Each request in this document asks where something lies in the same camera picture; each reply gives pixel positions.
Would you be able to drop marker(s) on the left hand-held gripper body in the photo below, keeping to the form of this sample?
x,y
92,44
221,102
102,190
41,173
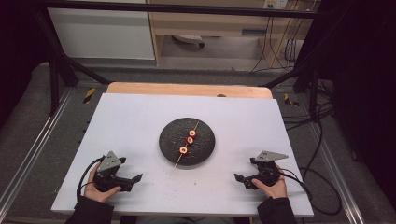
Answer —
x,y
109,162

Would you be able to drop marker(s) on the red cored fruit piece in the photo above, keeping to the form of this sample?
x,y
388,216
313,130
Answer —
x,y
192,133
183,150
189,140

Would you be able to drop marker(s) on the yellow black tape marker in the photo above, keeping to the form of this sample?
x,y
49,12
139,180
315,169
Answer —
x,y
290,100
89,95

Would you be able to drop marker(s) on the grey caster base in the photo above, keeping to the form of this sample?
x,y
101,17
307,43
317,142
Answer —
x,y
190,39

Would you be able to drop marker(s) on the aluminium floor rail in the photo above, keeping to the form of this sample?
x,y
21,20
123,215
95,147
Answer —
x,y
341,177
34,146

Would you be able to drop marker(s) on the person's left hand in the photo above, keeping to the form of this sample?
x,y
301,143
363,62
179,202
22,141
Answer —
x,y
99,195

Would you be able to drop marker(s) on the black metal frame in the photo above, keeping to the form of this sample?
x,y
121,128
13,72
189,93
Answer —
x,y
174,8

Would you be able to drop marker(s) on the thin bamboo skewer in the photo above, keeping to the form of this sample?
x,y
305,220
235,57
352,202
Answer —
x,y
178,159

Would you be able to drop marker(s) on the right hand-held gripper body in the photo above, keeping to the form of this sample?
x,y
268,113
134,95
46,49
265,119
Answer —
x,y
267,172

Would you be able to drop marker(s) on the light wooden desk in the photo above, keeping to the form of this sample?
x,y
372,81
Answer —
x,y
214,23

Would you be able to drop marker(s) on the dark curtain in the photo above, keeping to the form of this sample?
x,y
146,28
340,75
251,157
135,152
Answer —
x,y
364,77
15,46

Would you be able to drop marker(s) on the white cabinet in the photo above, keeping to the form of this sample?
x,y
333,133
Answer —
x,y
102,34

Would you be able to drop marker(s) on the person's right hand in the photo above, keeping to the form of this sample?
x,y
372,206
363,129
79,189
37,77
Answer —
x,y
276,191

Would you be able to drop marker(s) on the wooden table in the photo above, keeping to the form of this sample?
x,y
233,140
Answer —
x,y
186,89

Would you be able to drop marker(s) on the black textured round plate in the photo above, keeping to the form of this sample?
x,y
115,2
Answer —
x,y
174,140

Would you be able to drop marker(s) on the white power strip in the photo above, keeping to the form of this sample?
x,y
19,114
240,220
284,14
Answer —
x,y
275,3

